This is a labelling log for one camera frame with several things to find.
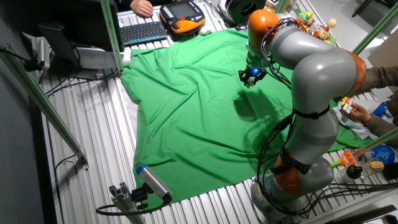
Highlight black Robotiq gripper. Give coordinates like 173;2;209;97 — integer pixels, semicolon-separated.
238;66;269;87

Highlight small orange toy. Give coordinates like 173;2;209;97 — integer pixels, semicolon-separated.
340;96;354;114

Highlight black-sleeved forearm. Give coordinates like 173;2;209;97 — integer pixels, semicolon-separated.
113;0;141;10

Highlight hand of grey-sleeved person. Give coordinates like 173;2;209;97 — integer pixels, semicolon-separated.
349;103;373;124

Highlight hand of black-sleeved person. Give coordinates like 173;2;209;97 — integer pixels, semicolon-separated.
129;0;155;18

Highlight black round fan housing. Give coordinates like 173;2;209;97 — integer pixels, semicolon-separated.
224;0;267;25

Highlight green cloth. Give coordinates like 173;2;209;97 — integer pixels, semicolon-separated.
120;27;374;208

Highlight green yellow plastic toy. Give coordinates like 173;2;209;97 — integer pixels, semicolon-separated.
294;7;315;28

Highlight wooden doll toy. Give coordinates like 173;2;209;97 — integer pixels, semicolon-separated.
317;17;338;45

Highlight orange black teach pendant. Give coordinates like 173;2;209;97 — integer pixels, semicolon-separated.
159;0;206;35

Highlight black keyboard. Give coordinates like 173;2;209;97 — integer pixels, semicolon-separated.
119;21;169;47

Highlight orange green toy tool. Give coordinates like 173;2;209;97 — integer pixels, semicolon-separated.
330;151;357;169

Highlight white small adapter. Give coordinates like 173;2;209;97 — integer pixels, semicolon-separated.
121;49;132;67

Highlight brown cardboard sheet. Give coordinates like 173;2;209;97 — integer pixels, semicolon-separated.
366;29;398;68

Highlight clear bottle black cap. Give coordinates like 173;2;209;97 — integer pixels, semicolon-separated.
335;164;364;185

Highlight jar with orange green lid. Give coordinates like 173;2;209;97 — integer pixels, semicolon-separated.
362;157;385;175

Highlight blue plastic package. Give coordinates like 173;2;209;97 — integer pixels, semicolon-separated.
363;144;396;164

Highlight aluminium profile piece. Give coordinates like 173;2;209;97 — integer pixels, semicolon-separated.
108;182;146;224

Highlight black monitor stand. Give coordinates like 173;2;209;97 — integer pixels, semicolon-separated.
37;23;82;68

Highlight black monitor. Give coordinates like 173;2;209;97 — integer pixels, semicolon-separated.
9;0;122;53

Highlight silver cylinder device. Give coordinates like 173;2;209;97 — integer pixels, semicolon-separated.
36;37;51;71

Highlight black cable bundle on arm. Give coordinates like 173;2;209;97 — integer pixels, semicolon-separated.
255;17;299;217

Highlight green frame post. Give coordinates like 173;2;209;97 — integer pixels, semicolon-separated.
0;43;90;170
353;126;398;158
352;2;398;56
274;0;290;14
99;0;126;75

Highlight grey camera with blue end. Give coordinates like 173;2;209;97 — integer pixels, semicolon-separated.
135;163;174;203

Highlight black cables at robot base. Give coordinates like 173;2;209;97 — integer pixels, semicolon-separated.
297;179;398;217

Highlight grey monitor base plate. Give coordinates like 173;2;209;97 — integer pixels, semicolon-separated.
73;46;124;71

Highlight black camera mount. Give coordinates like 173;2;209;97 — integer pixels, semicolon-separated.
130;183;150;210

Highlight black camera cable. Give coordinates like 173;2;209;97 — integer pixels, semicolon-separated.
95;198;166;217

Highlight thin black floor cable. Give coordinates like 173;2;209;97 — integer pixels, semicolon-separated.
45;121;78;224

